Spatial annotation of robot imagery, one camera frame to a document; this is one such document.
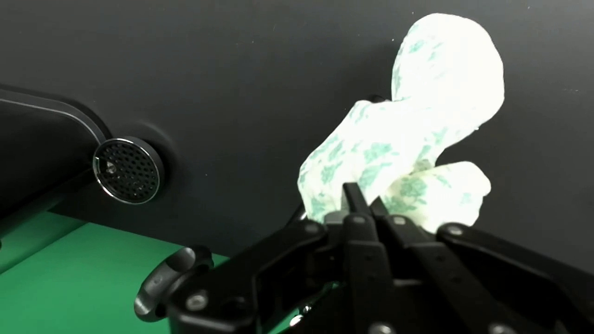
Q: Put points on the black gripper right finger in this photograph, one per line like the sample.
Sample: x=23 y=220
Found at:
x=484 y=285

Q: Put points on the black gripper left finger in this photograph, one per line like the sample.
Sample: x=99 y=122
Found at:
x=291 y=279

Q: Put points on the white cloth with green print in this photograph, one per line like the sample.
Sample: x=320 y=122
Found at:
x=434 y=105

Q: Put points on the black articulated stand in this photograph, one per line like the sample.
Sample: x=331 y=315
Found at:
x=168 y=285

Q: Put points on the green backdrop curtain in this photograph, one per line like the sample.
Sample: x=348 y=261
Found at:
x=75 y=279

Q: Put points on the black coffee machine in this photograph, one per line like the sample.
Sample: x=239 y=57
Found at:
x=38 y=149

